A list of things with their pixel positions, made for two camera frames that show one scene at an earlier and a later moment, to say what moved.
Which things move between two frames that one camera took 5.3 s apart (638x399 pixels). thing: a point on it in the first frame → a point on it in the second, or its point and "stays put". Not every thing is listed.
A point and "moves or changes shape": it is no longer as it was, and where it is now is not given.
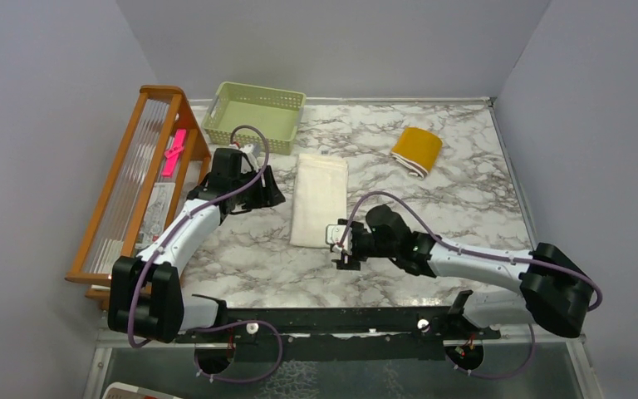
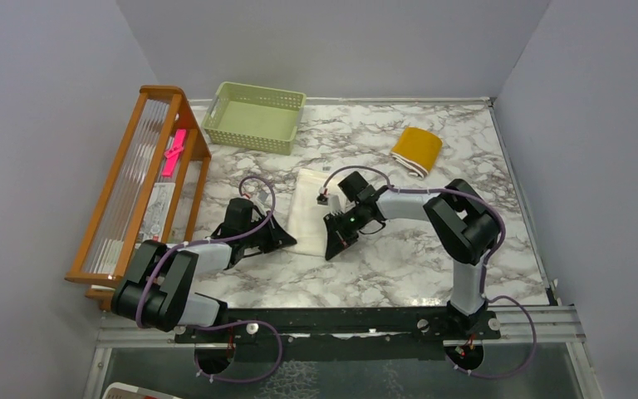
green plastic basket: x=255 y=116 stays put
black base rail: x=342 y=333 stays put
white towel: x=320 y=198 moves or changes shape
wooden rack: x=161 y=165 stays put
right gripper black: x=353 y=260 → x=337 y=238
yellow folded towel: x=416 y=150 stays put
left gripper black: x=267 y=195 → x=277 y=237
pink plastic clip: x=174 y=153 stays put
